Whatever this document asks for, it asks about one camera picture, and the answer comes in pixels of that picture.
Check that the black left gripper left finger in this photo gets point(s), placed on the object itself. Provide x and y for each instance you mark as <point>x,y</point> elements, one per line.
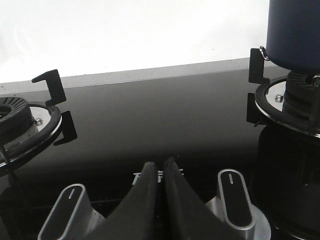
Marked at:
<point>133,218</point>

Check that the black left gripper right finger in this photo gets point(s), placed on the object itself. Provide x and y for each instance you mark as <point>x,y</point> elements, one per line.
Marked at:
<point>190,219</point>

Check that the right black pot support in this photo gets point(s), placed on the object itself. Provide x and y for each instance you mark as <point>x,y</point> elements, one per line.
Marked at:
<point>270,96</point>

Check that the dark blue cooking pot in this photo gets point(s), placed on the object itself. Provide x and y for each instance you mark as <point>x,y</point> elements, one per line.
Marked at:
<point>293,35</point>

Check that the right silver stove knob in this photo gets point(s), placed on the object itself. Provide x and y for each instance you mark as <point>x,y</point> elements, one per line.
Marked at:
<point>233,207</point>

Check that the silver stove knob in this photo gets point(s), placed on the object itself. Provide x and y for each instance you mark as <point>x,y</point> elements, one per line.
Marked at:
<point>72,216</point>
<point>233,207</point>

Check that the left silver stove knob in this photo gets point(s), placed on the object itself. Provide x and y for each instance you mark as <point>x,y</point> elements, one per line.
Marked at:
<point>72,216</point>

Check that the black glass gas stove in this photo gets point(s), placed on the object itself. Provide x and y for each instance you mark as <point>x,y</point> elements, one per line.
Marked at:
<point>207,122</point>

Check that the left gas burner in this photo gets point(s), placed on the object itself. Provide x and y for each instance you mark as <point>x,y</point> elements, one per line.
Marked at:
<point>15,118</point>

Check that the gas burner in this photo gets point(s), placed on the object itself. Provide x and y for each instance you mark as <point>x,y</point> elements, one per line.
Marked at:
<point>302,97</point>
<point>15,118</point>

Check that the right gas burner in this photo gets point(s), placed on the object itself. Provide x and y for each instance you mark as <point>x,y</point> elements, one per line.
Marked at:
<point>302,97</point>

